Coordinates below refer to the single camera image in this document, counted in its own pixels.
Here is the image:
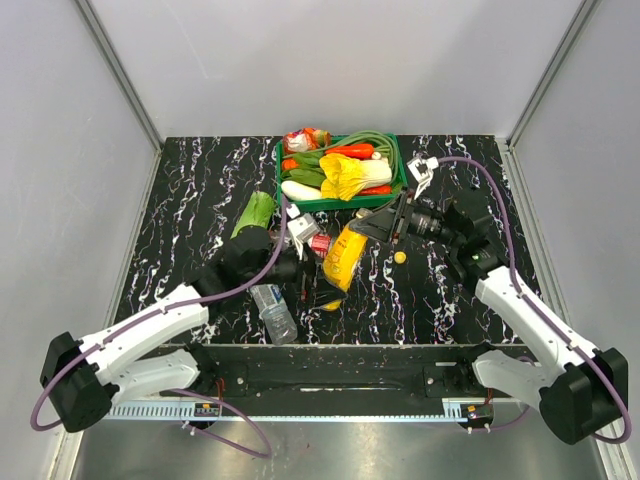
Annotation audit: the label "yellow juice bottle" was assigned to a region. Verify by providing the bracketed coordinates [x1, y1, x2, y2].
[323, 208, 371, 293]

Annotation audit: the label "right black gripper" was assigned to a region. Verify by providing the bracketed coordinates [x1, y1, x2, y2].
[350, 185, 462, 248]

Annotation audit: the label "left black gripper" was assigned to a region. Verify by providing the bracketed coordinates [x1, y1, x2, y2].
[244, 237, 348, 308]

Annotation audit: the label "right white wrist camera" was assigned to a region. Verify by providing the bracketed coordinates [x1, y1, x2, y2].
[407, 157, 439, 199]

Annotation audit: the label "clear cola bottle red label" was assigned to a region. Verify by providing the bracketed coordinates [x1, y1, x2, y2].
[283, 233, 334, 259]

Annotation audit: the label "red toy chili pepper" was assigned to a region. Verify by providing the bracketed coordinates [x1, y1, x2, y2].
[325, 143, 375, 160]

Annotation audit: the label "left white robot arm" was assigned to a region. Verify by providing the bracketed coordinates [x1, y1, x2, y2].
[30, 226, 346, 433]

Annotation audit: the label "yellow white toy cabbage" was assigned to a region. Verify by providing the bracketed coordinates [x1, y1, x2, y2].
[319, 154, 393, 201]

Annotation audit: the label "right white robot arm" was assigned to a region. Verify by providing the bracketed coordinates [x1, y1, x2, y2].
[351, 190, 631, 445]

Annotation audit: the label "yellow bottle cap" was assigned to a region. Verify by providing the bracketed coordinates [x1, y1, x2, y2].
[394, 251, 407, 264]

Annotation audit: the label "toy napa cabbage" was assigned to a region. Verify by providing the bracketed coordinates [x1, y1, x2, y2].
[231, 191, 277, 238]

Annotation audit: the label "white toy radish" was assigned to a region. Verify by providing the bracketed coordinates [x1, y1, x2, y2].
[281, 180, 322, 202]

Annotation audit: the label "red toy pepper bottom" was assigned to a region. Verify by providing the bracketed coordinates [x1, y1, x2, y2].
[358, 185, 393, 196]

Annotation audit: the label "orange white toy vegetable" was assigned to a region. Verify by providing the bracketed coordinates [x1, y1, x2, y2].
[283, 127, 331, 154]

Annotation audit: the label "aluminium slotted rail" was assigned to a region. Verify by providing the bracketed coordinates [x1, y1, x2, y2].
[106, 391, 484, 423]

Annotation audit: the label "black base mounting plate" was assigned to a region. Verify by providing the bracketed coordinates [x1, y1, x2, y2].
[189, 345, 503, 401]

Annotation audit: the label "green plastic basket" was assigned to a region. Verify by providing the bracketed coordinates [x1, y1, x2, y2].
[276, 140, 407, 212]

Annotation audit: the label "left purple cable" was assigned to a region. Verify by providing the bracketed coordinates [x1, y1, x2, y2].
[30, 194, 301, 460]

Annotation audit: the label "green toy bok choy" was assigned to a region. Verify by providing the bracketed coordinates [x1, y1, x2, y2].
[280, 152, 326, 188]

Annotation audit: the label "clear water bottle white cap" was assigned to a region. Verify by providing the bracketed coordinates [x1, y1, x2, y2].
[249, 284, 298, 345]

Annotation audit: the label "green toy long beans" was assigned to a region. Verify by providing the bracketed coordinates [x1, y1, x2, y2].
[316, 130, 402, 181]

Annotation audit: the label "small orange toy carrot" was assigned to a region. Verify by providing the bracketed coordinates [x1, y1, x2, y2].
[281, 158, 300, 171]

